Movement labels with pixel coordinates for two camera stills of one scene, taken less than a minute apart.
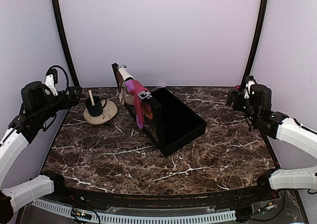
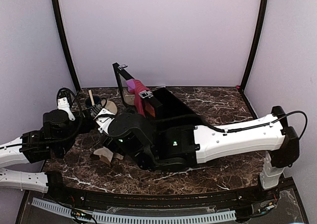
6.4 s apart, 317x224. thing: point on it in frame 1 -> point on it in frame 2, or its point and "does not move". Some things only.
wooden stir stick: (91, 97) does not move
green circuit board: (81, 213) does not move
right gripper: (237, 105) -> (107, 143)
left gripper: (74, 100) -> (85, 128)
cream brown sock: (123, 75) -> (106, 155)
